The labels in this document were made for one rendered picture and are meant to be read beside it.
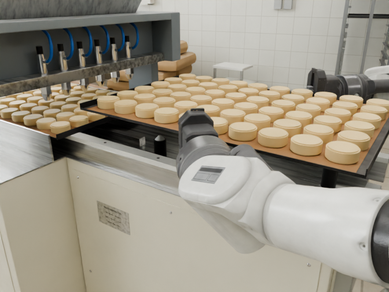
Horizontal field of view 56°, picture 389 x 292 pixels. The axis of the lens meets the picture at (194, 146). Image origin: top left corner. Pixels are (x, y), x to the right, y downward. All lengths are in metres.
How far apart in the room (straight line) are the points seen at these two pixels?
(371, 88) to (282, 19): 3.78
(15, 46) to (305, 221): 0.82
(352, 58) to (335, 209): 4.41
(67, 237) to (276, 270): 0.62
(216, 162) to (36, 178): 0.65
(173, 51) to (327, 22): 3.52
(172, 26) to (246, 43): 3.64
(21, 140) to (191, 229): 0.53
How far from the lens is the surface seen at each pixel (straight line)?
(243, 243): 0.45
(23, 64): 1.01
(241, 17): 4.89
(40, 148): 1.01
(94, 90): 1.35
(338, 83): 1.00
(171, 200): 0.80
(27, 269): 1.07
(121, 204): 0.91
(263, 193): 0.36
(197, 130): 0.56
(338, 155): 0.58
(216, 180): 0.38
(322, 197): 0.33
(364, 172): 0.58
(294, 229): 0.33
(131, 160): 0.84
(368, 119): 0.76
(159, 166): 0.79
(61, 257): 1.13
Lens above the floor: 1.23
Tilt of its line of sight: 22 degrees down
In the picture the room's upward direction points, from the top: straight up
